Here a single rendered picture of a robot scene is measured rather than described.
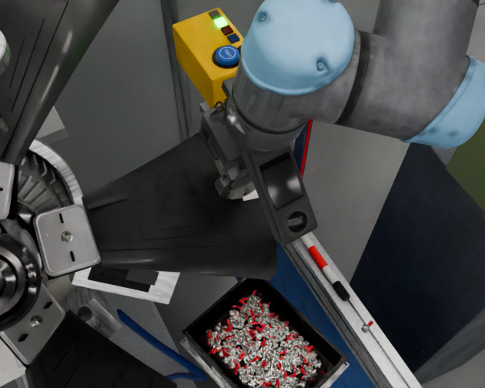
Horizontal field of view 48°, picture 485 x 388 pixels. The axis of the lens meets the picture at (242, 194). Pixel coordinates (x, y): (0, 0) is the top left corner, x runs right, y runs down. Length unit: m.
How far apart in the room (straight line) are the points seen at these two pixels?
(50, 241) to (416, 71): 0.46
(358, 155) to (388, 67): 1.80
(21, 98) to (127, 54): 0.91
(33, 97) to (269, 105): 0.29
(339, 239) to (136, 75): 0.93
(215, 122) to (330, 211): 1.49
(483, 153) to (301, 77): 0.55
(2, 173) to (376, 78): 0.41
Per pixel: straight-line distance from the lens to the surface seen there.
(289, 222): 0.57
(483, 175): 0.92
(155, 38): 1.53
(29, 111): 0.63
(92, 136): 1.69
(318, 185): 2.11
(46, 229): 0.71
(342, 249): 1.99
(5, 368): 1.01
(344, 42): 0.40
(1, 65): 0.47
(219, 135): 0.59
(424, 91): 0.44
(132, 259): 0.68
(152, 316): 1.82
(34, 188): 0.77
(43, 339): 0.74
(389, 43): 0.45
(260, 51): 0.39
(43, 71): 0.63
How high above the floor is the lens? 1.76
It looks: 58 degrees down
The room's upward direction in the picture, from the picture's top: straight up
